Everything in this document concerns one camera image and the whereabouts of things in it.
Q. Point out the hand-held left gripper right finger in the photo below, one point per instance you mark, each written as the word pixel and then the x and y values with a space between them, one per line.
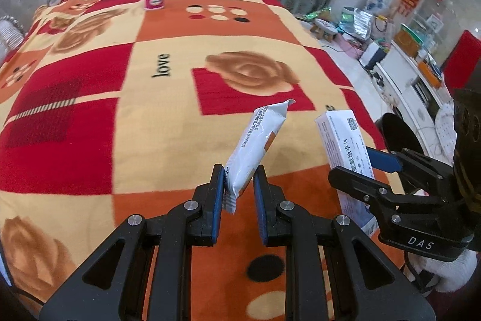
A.
pixel 261 208

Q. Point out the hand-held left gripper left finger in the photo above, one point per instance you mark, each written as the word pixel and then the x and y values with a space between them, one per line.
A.
pixel 217 208

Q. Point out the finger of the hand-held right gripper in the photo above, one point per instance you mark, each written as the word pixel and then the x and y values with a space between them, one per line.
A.
pixel 357 182
pixel 383 159

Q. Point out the white medicine box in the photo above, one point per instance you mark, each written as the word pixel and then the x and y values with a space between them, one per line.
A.
pixel 338 140

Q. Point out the white snack packet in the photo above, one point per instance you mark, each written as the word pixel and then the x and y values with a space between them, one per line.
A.
pixel 255 140

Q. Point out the white lace cloth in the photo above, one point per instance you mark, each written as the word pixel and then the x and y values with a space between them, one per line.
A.
pixel 445 129

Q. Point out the white tv cabinet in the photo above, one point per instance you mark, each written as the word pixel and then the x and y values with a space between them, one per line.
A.
pixel 406 84

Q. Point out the white storage box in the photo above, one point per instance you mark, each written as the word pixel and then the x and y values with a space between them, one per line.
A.
pixel 372 56

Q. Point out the orange cardboard box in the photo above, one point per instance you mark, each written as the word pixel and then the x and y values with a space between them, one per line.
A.
pixel 407 41

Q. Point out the printed rose blanket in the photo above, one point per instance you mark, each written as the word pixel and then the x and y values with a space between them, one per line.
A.
pixel 112 136

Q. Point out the red cloth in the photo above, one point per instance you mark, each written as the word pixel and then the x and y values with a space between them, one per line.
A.
pixel 462 57

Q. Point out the silver foil bag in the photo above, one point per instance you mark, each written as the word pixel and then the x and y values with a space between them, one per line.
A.
pixel 357 24

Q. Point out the small wooden stool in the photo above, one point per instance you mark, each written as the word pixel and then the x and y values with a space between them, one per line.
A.
pixel 323 29

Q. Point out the white blue plastic bag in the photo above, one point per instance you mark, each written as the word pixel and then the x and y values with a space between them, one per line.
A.
pixel 375 3

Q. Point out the green shiny wrapper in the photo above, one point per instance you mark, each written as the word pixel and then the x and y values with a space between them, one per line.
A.
pixel 315 14

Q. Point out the striped bolster pillow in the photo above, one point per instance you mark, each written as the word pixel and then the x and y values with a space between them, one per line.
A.
pixel 11 37

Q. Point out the red wall decoration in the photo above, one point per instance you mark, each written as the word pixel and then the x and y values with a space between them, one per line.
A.
pixel 409 1

